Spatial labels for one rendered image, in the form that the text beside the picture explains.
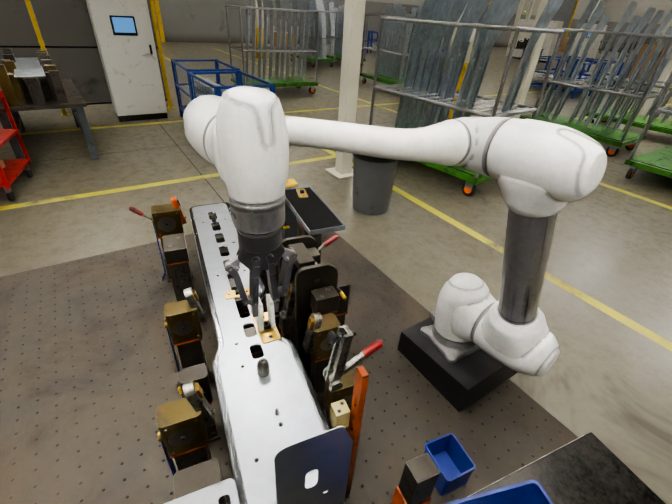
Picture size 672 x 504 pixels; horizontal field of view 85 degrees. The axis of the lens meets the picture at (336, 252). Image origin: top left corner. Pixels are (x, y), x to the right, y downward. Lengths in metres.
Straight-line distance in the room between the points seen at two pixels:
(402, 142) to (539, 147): 0.26
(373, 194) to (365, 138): 3.09
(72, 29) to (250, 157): 7.72
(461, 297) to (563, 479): 0.54
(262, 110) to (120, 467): 1.08
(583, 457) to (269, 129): 0.92
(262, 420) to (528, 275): 0.73
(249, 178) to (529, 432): 1.21
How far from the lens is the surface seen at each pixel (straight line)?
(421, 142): 0.78
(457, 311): 1.27
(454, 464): 1.30
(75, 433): 1.46
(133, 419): 1.41
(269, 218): 0.59
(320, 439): 0.55
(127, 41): 7.46
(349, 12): 4.63
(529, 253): 0.97
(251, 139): 0.53
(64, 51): 8.24
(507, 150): 0.84
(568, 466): 1.02
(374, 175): 3.74
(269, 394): 0.99
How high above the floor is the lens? 1.80
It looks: 33 degrees down
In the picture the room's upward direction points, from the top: 4 degrees clockwise
